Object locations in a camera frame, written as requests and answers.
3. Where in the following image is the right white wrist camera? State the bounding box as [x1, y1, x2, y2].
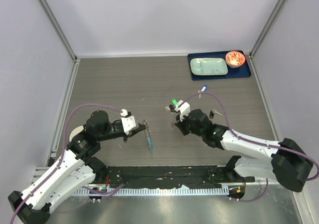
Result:
[174, 100, 190, 121]

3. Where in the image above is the aluminium frame rail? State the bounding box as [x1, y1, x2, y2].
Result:
[31, 58, 80, 184]

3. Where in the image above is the light green rectangular plate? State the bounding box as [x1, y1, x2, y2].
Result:
[190, 58, 228, 76]

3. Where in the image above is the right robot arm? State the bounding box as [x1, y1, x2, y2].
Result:
[175, 109, 314, 192]

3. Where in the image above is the blue tagged key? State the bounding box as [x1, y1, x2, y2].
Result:
[197, 85, 207, 98]

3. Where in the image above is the black tagged key bunch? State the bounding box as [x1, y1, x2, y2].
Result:
[164, 104, 175, 113]

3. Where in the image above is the dark blue tray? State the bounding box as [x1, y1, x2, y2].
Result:
[187, 51, 251, 81]

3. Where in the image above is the white slotted cable duct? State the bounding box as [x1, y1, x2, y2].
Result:
[72, 186, 229, 197]

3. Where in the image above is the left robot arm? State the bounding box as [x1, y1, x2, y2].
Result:
[8, 110, 147, 224]

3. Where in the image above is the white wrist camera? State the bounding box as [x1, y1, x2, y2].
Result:
[174, 100, 190, 121]
[120, 109, 138, 132]

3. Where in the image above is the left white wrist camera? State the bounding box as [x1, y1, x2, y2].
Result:
[120, 109, 138, 132]

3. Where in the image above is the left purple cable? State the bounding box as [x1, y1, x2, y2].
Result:
[9, 103, 125, 224]

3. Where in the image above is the metal keyring holder blue handle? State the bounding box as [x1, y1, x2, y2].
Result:
[143, 119, 153, 153]

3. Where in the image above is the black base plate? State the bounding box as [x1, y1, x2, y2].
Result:
[87, 165, 257, 201]

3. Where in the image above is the green tagged key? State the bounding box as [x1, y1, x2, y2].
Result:
[171, 98, 177, 106]

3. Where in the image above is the red patterned bowl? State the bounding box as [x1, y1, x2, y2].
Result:
[225, 51, 246, 68]

